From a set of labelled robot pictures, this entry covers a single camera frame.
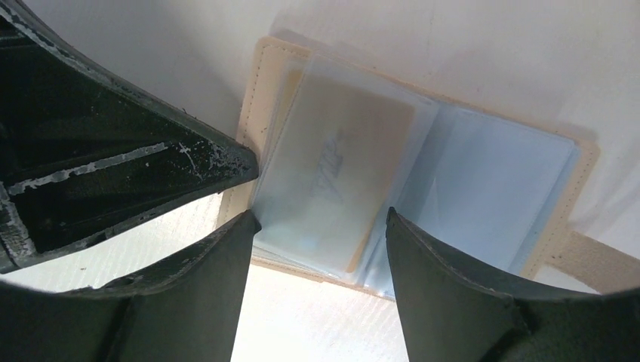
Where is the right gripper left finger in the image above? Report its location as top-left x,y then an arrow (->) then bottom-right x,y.
1,211 -> 260,361

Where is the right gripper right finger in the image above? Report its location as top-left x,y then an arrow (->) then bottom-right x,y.
386,208 -> 639,361

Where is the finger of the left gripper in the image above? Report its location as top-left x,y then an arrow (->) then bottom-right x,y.
1,1 -> 259,273

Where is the beige leather card holder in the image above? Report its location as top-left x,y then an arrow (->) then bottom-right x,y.
218,37 -> 639,295

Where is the tan card with dark stripe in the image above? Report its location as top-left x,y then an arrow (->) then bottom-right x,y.
252,74 -> 420,274

